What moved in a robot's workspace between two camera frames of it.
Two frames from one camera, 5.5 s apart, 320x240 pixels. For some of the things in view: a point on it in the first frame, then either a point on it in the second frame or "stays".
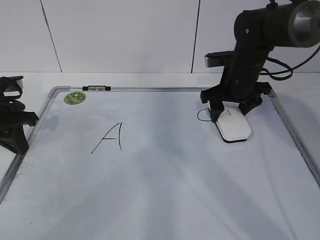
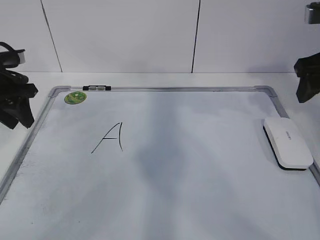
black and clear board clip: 96,88 stays
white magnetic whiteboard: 138,163 stays
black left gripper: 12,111 to 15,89
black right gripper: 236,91 to 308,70
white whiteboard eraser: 232,123 to 290,149
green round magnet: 73,98 stays
